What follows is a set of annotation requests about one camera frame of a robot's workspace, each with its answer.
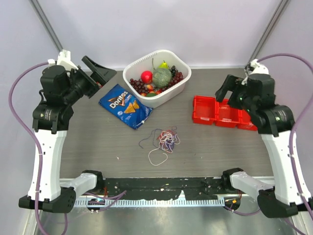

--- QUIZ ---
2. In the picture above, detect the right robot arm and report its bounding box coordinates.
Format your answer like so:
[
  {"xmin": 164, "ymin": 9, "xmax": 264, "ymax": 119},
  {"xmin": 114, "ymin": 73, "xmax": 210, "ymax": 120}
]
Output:
[{"xmin": 215, "ymin": 74, "xmax": 313, "ymax": 218}]

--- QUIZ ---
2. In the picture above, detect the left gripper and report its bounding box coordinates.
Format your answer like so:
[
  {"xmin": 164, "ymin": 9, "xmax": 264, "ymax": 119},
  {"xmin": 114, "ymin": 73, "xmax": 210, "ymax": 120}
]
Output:
[{"xmin": 63, "ymin": 56, "xmax": 116, "ymax": 105}]

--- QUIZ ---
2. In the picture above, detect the yellow green pear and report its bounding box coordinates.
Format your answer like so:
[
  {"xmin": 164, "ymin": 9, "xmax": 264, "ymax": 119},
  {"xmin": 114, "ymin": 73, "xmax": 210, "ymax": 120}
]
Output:
[{"xmin": 158, "ymin": 60, "xmax": 169, "ymax": 69}]

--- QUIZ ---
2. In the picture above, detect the dark grape bunch right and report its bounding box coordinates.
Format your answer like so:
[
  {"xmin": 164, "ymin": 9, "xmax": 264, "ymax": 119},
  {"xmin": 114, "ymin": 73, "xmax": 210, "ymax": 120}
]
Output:
[{"xmin": 168, "ymin": 66, "xmax": 184, "ymax": 87}]

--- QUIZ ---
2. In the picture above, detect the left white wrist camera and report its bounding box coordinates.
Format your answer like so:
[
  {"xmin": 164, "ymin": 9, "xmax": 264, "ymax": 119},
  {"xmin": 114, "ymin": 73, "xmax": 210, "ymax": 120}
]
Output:
[{"xmin": 48, "ymin": 49, "xmax": 78, "ymax": 71}]

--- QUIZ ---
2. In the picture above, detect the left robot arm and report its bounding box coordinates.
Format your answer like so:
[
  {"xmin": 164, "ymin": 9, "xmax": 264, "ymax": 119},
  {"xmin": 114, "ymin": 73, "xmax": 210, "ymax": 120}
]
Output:
[{"xmin": 19, "ymin": 56, "xmax": 116, "ymax": 213}]

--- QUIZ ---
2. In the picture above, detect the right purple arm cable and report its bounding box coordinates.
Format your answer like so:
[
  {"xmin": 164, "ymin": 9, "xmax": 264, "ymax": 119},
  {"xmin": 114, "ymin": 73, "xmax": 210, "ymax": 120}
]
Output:
[{"xmin": 255, "ymin": 53, "xmax": 313, "ymax": 235}]

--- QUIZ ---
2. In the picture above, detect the blue Doritos chip bag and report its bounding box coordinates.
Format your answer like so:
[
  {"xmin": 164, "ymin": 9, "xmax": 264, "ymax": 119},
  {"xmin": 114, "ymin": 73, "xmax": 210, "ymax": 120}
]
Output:
[{"xmin": 98, "ymin": 84, "xmax": 153, "ymax": 130}]

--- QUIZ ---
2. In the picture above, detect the red bin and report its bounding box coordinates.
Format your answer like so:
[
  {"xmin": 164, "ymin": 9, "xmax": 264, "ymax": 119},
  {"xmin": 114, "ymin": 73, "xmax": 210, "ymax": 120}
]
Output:
[
  {"xmin": 215, "ymin": 99, "xmax": 240, "ymax": 128},
  {"xmin": 192, "ymin": 95, "xmax": 217, "ymax": 125},
  {"xmin": 237, "ymin": 110, "xmax": 257, "ymax": 131}
]

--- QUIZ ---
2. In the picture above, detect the red bin middle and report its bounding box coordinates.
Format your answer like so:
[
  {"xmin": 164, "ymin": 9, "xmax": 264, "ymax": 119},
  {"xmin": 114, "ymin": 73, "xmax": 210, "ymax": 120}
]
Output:
[{"xmin": 215, "ymin": 99, "xmax": 240, "ymax": 128}]

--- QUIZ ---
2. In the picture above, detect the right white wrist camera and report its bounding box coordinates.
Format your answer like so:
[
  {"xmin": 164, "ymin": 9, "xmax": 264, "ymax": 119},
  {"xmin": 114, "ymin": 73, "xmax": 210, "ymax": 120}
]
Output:
[{"xmin": 241, "ymin": 59, "xmax": 269, "ymax": 85}]

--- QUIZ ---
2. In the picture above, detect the white plastic basket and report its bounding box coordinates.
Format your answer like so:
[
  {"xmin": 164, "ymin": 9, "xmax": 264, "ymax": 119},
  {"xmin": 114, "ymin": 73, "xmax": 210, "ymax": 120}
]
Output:
[{"xmin": 123, "ymin": 49, "xmax": 192, "ymax": 108}]

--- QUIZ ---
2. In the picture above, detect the red apple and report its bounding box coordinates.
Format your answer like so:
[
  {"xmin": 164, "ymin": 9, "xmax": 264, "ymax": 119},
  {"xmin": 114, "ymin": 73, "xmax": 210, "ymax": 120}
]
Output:
[{"xmin": 140, "ymin": 70, "xmax": 153, "ymax": 84}]

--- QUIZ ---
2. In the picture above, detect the red bin left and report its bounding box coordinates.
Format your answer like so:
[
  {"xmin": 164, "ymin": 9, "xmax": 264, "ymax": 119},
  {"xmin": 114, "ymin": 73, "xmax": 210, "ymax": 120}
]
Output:
[{"xmin": 192, "ymin": 95, "xmax": 217, "ymax": 125}]

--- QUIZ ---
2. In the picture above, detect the white slotted cable duct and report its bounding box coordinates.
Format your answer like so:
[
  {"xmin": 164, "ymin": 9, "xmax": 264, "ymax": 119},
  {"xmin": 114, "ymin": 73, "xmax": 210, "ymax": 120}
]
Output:
[{"xmin": 74, "ymin": 197, "xmax": 225, "ymax": 208}]

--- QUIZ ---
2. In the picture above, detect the red bin right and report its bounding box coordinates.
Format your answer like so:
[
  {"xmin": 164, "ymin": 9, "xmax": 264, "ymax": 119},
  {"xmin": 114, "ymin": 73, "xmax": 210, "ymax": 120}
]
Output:
[{"xmin": 237, "ymin": 110, "xmax": 257, "ymax": 131}]

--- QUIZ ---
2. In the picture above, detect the green melon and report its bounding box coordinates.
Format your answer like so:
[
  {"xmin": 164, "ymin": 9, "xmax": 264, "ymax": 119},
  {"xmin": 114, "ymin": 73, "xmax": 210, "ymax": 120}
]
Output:
[{"xmin": 153, "ymin": 69, "xmax": 172, "ymax": 88}]

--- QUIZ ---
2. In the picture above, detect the dark red grape bunch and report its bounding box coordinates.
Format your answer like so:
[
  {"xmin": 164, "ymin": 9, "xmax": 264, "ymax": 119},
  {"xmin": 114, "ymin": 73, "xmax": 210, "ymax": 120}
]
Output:
[{"xmin": 130, "ymin": 79, "xmax": 149, "ymax": 96}]

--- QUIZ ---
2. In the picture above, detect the cable bundle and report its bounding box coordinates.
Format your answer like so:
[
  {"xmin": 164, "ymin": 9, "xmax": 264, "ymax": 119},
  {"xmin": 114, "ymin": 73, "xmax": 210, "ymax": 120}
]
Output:
[{"xmin": 138, "ymin": 126, "xmax": 181, "ymax": 166}]

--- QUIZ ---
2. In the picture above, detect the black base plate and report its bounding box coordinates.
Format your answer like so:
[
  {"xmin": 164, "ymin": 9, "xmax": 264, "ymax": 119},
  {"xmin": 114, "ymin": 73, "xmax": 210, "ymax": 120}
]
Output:
[{"xmin": 84, "ymin": 176, "xmax": 245, "ymax": 200}]

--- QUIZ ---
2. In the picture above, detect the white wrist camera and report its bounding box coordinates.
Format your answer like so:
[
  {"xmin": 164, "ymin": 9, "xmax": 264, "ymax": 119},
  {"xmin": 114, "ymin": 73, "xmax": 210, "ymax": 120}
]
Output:
[
  {"xmin": 48, "ymin": 49, "xmax": 78, "ymax": 71},
  {"xmin": 241, "ymin": 59, "xmax": 269, "ymax": 85}
]

